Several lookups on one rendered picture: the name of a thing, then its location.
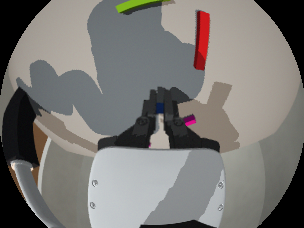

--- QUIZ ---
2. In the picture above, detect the red rod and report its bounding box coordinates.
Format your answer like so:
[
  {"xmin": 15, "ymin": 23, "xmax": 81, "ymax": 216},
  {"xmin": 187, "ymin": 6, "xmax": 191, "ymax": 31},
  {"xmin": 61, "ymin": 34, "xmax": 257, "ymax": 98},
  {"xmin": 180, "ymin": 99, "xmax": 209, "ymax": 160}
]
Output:
[{"xmin": 193, "ymin": 11, "xmax": 210, "ymax": 70}]

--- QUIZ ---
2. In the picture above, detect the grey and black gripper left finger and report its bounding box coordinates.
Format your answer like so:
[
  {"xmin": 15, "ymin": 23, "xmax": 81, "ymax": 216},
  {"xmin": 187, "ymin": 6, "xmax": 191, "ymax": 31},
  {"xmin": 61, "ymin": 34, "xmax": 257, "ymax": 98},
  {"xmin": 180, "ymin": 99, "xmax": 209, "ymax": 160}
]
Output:
[{"xmin": 98, "ymin": 90, "xmax": 157, "ymax": 150}]

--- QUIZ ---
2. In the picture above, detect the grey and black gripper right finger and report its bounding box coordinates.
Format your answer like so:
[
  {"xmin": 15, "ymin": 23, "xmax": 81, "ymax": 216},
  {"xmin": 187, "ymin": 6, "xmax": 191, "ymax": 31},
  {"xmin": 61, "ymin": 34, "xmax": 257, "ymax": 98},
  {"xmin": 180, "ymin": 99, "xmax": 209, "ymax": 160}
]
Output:
[{"xmin": 164, "ymin": 90, "xmax": 220, "ymax": 153}]

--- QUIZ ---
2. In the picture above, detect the lime green rod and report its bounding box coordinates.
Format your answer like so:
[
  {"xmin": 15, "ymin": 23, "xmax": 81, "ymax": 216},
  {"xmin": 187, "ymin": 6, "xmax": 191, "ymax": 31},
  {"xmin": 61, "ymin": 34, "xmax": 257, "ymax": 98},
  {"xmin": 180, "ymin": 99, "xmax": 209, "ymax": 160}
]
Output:
[{"xmin": 116, "ymin": 0, "xmax": 170, "ymax": 14}]

